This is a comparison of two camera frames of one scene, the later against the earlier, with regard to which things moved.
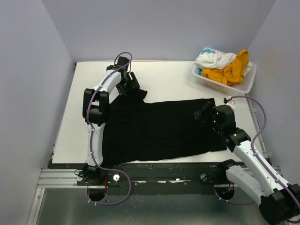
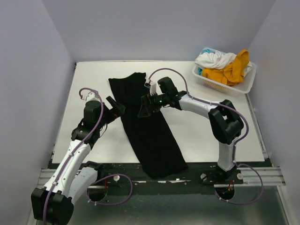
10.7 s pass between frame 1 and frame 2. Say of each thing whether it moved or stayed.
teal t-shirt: stayed
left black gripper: moved
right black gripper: moved
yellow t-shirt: stayed
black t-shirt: moved
